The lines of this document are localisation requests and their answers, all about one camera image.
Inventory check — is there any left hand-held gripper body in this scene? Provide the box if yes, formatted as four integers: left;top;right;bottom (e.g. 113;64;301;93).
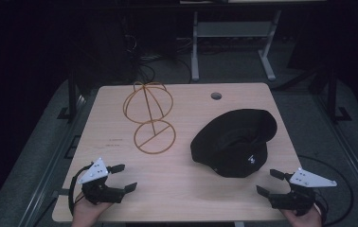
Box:
77;157;126;205

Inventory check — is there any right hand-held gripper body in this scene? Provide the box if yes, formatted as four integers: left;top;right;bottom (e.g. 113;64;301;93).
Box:
268;167;338;218

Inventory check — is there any black bucket hat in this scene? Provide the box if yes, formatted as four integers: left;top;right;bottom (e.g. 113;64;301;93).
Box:
189;108;278;179

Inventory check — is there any gold wire hat stand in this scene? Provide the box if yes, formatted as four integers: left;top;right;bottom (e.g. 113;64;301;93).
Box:
122;80;177;156

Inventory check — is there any person's left hand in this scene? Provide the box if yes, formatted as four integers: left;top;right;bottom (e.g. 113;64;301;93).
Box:
71;200;114;227

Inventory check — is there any person's right hand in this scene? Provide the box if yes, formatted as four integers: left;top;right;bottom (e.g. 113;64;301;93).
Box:
280;203;324;227

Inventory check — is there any grey metal stand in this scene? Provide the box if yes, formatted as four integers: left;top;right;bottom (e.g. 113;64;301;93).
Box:
190;9;283;83

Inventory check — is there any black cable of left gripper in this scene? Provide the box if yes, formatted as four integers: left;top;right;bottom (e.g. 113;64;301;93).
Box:
67;163;95;217

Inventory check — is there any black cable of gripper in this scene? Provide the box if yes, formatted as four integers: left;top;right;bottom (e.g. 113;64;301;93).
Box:
295;153;355;227
67;163;95;217

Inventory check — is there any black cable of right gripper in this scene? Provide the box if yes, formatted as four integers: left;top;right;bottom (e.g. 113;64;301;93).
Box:
295;153;355;227

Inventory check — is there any grey metal floor rail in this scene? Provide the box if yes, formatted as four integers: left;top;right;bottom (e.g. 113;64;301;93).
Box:
311;93;358;211
17;89;100;227

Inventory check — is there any black metal post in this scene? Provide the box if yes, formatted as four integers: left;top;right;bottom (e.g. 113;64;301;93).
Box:
57;67;80;121
325;64;353;123

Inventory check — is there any bundle of dark cables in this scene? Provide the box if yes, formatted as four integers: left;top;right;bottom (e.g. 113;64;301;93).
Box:
123;32;194;83

